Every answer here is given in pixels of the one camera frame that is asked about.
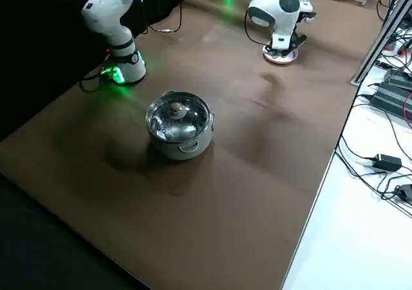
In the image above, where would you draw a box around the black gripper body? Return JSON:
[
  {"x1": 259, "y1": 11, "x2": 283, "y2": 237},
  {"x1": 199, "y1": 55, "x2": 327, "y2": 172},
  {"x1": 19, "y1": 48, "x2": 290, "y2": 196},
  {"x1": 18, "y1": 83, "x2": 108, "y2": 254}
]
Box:
[{"x1": 288, "y1": 29, "x2": 303, "y2": 45}]

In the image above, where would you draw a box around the small black power adapter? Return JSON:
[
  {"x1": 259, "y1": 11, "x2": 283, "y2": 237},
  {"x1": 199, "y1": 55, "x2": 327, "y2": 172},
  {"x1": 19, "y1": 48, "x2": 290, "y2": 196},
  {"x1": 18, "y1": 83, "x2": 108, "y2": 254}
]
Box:
[
  {"x1": 395, "y1": 183, "x2": 412, "y2": 201},
  {"x1": 373, "y1": 153, "x2": 403, "y2": 172}
]

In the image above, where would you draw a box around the grey electric cooking pot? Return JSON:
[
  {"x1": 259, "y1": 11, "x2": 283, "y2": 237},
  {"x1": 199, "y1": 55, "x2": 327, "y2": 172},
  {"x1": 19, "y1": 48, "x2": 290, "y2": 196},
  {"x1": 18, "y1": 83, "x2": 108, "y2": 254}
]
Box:
[{"x1": 145, "y1": 90, "x2": 216, "y2": 161}]

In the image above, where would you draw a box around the aluminium post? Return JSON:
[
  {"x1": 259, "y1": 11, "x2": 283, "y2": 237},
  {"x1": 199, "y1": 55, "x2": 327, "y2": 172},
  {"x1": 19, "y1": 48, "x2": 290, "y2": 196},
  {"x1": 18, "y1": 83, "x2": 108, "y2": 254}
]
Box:
[{"x1": 350, "y1": 0, "x2": 412, "y2": 86}]

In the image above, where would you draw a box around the glass pot lid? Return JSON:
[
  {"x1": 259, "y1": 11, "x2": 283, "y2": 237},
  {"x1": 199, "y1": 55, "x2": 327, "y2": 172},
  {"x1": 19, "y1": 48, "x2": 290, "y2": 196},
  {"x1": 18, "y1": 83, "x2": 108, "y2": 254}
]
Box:
[{"x1": 146, "y1": 91, "x2": 214, "y2": 141}]

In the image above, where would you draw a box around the black cable with silver connector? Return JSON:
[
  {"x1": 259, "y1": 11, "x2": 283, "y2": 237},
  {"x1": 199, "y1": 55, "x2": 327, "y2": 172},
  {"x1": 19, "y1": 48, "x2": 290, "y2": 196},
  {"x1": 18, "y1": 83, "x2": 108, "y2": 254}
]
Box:
[{"x1": 149, "y1": 0, "x2": 184, "y2": 34}]

